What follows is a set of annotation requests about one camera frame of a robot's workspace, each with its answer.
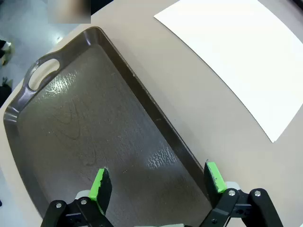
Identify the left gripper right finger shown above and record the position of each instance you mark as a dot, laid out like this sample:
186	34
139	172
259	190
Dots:
214	179

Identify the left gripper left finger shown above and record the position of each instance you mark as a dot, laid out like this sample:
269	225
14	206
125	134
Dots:
100	189

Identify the white A4 paper stack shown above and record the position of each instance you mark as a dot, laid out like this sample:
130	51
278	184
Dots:
236	47

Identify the black bag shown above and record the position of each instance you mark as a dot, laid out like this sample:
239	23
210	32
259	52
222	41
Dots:
4	94

